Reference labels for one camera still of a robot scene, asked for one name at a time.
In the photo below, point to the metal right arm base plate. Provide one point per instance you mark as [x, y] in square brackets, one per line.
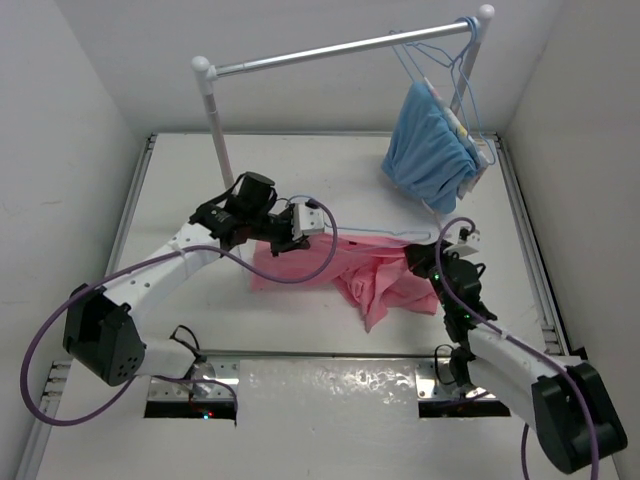
[432, 384]

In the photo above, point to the patterned white garment on hanger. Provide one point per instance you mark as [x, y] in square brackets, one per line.
[465, 139]

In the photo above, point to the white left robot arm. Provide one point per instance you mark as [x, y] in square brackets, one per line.
[103, 327]

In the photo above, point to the light blue wire hanger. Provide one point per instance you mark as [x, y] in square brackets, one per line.
[418, 234]

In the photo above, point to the blue hanger at rack end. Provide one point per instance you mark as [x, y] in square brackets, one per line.
[460, 68]

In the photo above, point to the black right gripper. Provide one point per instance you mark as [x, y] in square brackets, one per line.
[421, 256]

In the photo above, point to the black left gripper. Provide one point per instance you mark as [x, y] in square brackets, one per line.
[286, 239]

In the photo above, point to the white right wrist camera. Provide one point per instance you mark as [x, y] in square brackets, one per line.
[468, 242]

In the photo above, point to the white foreground cover board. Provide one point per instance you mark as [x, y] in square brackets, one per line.
[297, 419]

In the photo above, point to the blue t shirt on hanger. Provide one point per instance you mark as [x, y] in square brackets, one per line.
[426, 160]

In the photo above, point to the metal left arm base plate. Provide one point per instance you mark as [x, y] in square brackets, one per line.
[213, 380]

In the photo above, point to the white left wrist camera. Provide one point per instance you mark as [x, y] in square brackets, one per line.
[307, 221]

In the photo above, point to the pink t shirt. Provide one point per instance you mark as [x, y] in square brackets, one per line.
[370, 272]

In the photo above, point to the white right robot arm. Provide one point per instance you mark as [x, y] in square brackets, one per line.
[566, 405]

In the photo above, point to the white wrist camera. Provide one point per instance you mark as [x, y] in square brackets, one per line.
[468, 242]
[307, 221]

